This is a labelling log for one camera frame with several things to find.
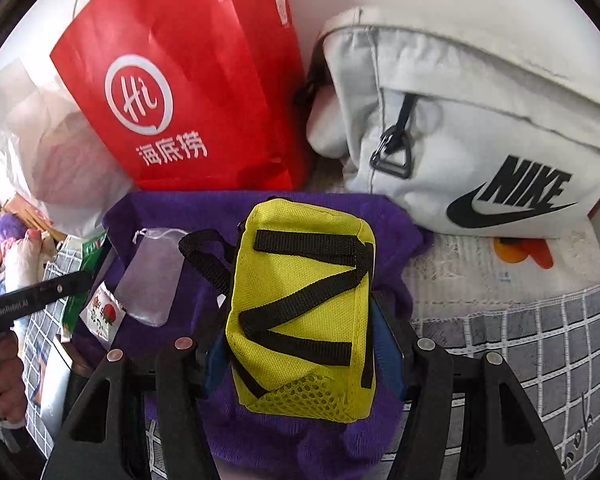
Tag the person's left hand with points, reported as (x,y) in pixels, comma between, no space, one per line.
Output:
(5,380)

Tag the wooden headboard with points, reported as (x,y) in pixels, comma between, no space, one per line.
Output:
(27,215)

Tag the sheer white organza bag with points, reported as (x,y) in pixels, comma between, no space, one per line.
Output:
(150,280)

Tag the purple towel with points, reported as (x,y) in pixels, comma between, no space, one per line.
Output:
(290,440)

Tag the grey checked blanket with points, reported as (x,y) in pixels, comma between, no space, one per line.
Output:
(555,350)

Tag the purple plush toy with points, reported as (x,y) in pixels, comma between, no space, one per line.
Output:
(7,230)

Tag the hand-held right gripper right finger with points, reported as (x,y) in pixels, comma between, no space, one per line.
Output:
(387,342)

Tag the white plastic shopping bag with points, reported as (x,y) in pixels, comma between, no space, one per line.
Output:
(45,150)

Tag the red paper bag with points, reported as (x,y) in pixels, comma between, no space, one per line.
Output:
(180,85)

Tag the grey waist bag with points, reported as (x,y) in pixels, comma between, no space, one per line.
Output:
(455,110)

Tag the white charm pouch red print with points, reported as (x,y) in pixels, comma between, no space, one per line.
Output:
(102,312)

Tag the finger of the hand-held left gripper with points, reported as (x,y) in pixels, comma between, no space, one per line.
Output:
(60,286)

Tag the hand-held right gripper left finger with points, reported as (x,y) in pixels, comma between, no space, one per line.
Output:
(215,365)

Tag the green and white plastic packet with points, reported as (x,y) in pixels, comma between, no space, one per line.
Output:
(87,260)

